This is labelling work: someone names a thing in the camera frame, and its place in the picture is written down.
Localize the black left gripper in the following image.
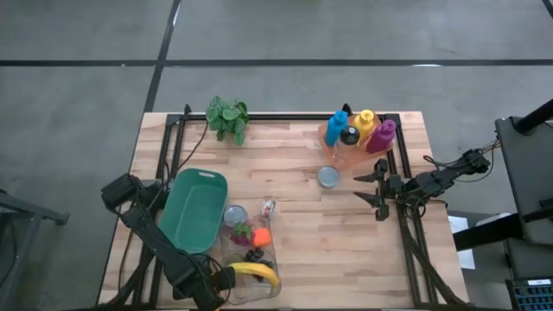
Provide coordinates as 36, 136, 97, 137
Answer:
171, 257, 237, 311

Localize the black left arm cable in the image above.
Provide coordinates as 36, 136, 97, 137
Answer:
172, 122, 209, 176

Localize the grey metal table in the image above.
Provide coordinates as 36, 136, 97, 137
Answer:
0, 187, 70, 311

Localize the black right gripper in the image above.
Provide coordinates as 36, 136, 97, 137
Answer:
353, 158, 407, 222

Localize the purple squeeze bottle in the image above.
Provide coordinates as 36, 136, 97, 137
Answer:
365, 118, 397, 156

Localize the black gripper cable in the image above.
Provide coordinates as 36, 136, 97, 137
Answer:
422, 154, 466, 174
192, 252, 232, 299

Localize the tuna can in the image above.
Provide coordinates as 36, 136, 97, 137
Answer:
316, 165, 341, 190

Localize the computer keyboard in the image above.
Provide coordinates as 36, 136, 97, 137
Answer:
505, 278, 553, 311

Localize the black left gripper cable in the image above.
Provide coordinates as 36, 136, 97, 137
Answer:
192, 252, 232, 299

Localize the orange tangerine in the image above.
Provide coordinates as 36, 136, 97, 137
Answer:
252, 227, 273, 249

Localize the blue squeeze bottle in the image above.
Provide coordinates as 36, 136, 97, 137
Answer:
323, 110, 350, 149

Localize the black pole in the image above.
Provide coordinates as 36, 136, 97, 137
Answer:
513, 98, 553, 135

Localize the black support beam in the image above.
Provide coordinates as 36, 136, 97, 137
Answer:
453, 213, 526, 251

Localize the black metal table frame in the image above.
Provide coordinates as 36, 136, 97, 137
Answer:
103, 111, 466, 311

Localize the green plastic bin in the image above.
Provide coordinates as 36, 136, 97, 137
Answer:
156, 168, 229, 255

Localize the dark grey chair seat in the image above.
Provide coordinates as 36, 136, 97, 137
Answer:
503, 239, 553, 282

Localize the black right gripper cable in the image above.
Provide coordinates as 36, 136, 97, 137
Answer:
422, 154, 466, 174

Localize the white paper sheet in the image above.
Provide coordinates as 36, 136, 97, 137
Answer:
447, 214, 476, 271

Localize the small spice jar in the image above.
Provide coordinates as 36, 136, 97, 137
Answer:
260, 197, 277, 219

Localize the dark grape bunch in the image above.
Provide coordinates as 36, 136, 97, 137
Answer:
244, 248, 277, 282

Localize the tin can red label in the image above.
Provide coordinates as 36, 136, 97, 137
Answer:
223, 205, 250, 229

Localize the green potted plant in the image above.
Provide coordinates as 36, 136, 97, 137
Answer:
205, 95, 251, 147

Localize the yellow banana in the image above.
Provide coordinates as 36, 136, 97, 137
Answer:
227, 262, 282, 289

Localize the orange translucent bin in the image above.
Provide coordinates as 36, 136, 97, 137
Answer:
317, 111, 397, 170

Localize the clear bottle black lid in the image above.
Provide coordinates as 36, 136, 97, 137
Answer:
334, 125, 362, 168

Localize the yellow squeeze bottle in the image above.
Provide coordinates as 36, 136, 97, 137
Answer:
352, 108, 376, 143

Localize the dark grey desk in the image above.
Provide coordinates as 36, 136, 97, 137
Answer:
494, 116, 553, 247

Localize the clear plastic container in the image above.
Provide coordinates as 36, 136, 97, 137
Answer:
219, 213, 283, 306

